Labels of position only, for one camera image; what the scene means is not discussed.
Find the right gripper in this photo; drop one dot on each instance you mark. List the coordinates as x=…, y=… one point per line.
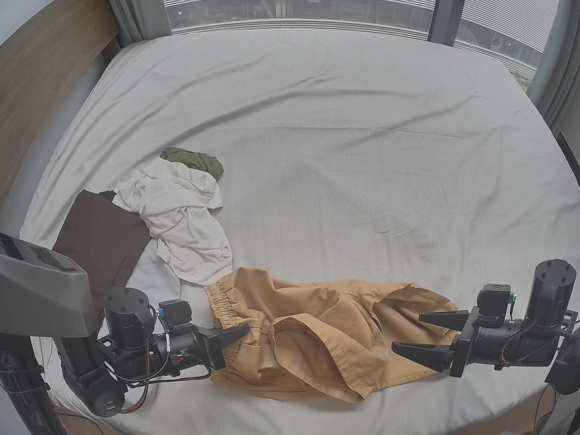
x=489, y=345

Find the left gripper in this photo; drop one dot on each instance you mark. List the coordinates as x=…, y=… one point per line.
x=190, y=345

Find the tan shorts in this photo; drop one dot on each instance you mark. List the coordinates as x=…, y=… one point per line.
x=326, y=329

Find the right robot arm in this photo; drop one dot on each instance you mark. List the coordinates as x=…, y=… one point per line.
x=550, y=297

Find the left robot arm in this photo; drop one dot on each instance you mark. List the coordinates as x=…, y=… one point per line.
x=45, y=288

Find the bed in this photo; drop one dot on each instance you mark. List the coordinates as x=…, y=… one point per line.
x=340, y=152

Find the pale grey garment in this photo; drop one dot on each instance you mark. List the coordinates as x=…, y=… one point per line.
x=149, y=265

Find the cream garment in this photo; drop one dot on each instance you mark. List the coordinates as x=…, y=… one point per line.
x=181, y=215

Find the brown garment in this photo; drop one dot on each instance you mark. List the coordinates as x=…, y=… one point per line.
x=99, y=243

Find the olive green garment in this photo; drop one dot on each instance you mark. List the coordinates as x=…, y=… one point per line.
x=195, y=159

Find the black garment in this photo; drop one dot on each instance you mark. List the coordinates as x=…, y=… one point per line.
x=108, y=195

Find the grey-green curtain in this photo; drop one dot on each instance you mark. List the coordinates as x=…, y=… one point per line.
x=136, y=2
x=559, y=61

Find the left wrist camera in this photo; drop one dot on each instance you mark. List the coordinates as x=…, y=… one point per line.
x=174, y=313

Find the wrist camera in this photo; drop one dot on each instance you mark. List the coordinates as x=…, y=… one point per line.
x=174, y=313
x=494, y=299

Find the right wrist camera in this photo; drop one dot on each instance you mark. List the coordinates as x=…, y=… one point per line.
x=494, y=299

